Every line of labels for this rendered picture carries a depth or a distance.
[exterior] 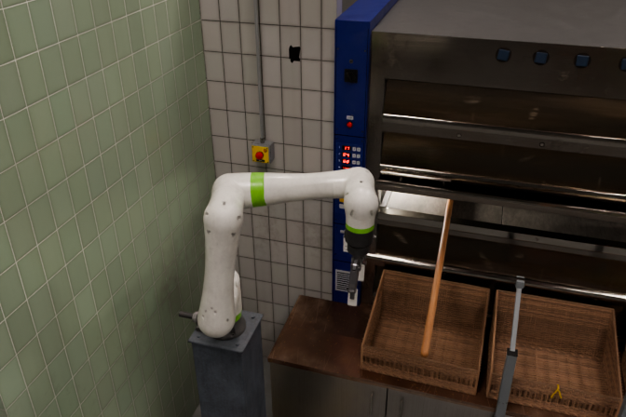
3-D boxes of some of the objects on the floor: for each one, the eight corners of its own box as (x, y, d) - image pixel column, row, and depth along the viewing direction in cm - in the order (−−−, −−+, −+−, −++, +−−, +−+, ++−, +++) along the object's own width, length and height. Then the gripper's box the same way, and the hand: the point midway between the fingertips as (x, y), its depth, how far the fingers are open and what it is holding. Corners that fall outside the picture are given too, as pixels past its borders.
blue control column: (389, 216, 529) (405, -42, 428) (407, 219, 525) (428, -41, 424) (331, 375, 367) (334, 19, 265) (356, 381, 363) (370, 21, 261)
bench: (302, 365, 374) (301, 290, 347) (748, 464, 311) (789, 383, 284) (270, 438, 327) (266, 359, 299) (789, 572, 264) (843, 488, 237)
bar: (352, 423, 335) (359, 248, 280) (598, 482, 302) (660, 298, 247) (338, 471, 309) (342, 289, 254) (605, 542, 276) (677, 350, 221)
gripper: (354, 219, 207) (351, 269, 218) (339, 261, 186) (337, 314, 196) (375, 221, 206) (372, 272, 216) (363, 264, 185) (360, 318, 195)
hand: (356, 289), depth 206 cm, fingers open, 13 cm apart
